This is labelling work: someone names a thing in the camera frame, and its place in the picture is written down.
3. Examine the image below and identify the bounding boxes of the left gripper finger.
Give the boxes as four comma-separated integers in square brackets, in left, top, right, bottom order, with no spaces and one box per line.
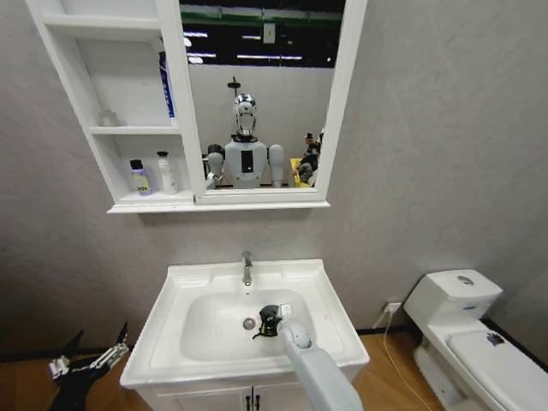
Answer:
[86,320,130,372]
[48,329,86,379]

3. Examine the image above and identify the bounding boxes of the white ceramic washbasin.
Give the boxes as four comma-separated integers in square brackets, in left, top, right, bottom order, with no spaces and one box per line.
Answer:
[119,258,370,390]

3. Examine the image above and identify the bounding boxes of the white vanity cabinet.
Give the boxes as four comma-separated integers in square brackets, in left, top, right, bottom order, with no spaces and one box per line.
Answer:
[135,378,361,411]

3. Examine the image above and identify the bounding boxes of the chrome faucet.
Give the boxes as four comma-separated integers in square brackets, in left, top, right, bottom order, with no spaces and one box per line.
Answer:
[240,250,254,287]

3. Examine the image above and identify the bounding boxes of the white bottle with black cap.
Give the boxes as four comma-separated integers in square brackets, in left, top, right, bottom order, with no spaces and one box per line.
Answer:
[156,151,179,196]

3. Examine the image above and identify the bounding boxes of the purple bottle with black cap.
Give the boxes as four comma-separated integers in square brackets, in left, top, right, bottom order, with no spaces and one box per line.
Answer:
[129,158,154,198]

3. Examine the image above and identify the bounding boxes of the white toilet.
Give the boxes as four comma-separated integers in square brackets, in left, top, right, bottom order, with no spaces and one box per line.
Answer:
[403,268,548,411]

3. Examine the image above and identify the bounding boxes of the white framed mirror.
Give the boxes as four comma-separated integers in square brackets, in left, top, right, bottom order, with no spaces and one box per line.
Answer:
[164,0,369,205]

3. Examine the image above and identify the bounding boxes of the blue and white tube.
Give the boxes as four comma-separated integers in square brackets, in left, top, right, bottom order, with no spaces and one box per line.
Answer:
[158,51,177,126]

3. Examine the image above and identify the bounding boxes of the white power cable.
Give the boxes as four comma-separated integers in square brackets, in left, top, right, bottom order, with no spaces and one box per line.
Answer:
[382,310,434,411]

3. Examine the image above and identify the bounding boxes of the white wall cabinet with shelves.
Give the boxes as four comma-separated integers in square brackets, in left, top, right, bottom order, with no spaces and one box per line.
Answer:
[25,0,369,215]

